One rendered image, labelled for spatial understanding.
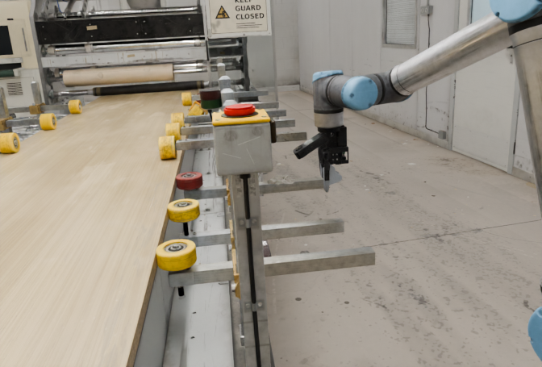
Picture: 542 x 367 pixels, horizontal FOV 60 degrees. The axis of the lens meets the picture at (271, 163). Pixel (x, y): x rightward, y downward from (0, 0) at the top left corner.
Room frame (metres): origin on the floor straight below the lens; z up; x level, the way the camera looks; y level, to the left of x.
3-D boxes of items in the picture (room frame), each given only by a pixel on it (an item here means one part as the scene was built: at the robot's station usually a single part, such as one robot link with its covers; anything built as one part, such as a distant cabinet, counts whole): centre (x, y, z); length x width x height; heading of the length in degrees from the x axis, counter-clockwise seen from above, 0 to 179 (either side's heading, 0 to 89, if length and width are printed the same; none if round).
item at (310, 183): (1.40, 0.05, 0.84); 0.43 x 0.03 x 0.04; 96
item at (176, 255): (0.88, 0.20, 0.85); 0.08 x 0.08 x 0.11
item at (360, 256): (0.90, 0.01, 0.84); 0.43 x 0.03 x 0.04; 96
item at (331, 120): (1.42, -0.18, 1.05); 0.10 x 0.09 x 0.05; 6
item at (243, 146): (0.59, 0.04, 1.18); 0.07 x 0.07 x 0.08; 6
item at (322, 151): (1.42, -0.19, 0.97); 0.09 x 0.08 x 0.12; 96
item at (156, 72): (3.64, 0.90, 1.05); 1.43 x 0.12 x 0.12; 96
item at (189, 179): (1.38, 0.25, 0.85); 0.08 x 0.08 x 0.11
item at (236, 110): (0.59, 0.04, 1.22); 0.04 x 0.04 x 0.02
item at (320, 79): (1.42, -0.19, 1.13); 0.10 x 0.09 x 0.12; 27
